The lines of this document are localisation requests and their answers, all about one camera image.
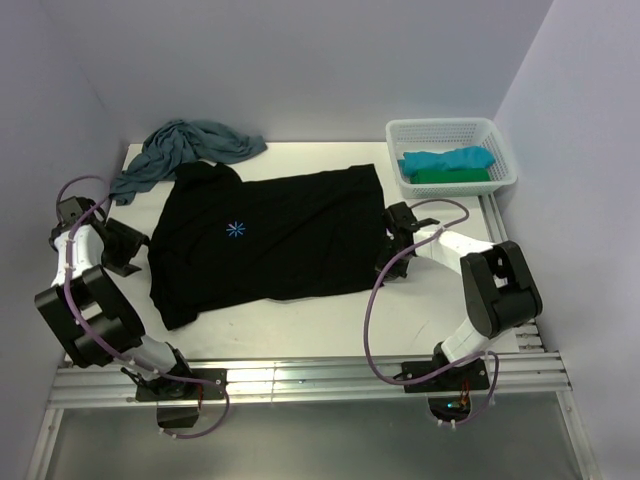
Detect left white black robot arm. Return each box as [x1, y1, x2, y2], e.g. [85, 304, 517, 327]
[34, 196, 196, 399]

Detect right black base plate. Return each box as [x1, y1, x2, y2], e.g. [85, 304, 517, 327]
[394, 359, 490, 393]

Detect rolled green t shirt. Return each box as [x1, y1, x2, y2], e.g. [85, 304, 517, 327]
[409, 168, 491, 184]

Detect grey blue crumpled t shirt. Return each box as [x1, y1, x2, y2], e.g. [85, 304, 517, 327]
[109, 120, 267, 205]

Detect black t shirt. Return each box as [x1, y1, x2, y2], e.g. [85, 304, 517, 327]
[148, 162, 386, 330]

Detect white plastic basket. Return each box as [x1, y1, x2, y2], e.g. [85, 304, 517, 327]
[386, 117, 517, 199]

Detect rolled turquoise t shirt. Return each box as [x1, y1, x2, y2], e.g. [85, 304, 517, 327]
[398, 146, 496, 176]

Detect aluminium rail frame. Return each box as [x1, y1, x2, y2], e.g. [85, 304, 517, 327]
[24, 139, 601, 480]

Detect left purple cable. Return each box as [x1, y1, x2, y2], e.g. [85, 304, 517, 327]
[54, 173, 231, 441]

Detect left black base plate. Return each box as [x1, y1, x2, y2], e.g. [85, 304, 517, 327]
[135, 368, 228, 402]

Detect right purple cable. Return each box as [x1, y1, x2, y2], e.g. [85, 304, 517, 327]
[362, 197, 501, 430]

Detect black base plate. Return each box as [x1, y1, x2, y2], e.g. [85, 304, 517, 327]
[394, 359, 490, 393]
[135, 368, 228, 402]

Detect purple cable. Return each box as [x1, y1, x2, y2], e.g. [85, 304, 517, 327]
[54, 173, 231, 441]
[362, 197, 501, 430]

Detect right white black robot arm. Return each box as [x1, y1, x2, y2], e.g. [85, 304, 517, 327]
[363, 200, 543, 390]

